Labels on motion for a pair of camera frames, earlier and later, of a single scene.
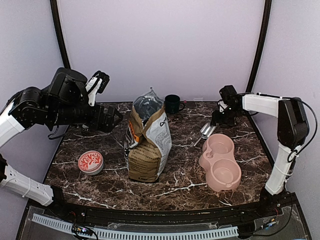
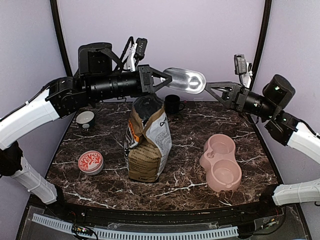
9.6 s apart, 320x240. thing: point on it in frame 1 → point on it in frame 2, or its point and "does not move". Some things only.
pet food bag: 148,139 does not move
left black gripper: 96,124 → 145,72
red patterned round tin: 91,162 does not move
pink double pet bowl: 221,168 does not move
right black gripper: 216,119 → 230,93
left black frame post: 55,10 does not move
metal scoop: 205,132 → 186,81
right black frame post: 266,23 does not move
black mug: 172,104 does not move
